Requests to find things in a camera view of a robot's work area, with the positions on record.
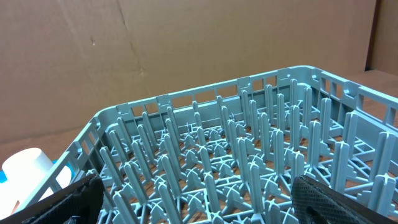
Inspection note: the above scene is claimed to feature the grey dishwasher rack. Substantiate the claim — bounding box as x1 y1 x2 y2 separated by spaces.
17 65 397 223

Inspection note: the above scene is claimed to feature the teal serving tray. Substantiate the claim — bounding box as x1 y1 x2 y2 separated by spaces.
0 163 75 183

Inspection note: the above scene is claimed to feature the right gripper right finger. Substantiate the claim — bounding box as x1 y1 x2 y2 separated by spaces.
291 175 395 224

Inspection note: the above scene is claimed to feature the white paper cup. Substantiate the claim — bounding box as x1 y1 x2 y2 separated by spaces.
1 147 53 219

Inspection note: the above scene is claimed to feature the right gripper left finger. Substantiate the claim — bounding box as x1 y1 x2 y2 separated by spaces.
1 174 104 224

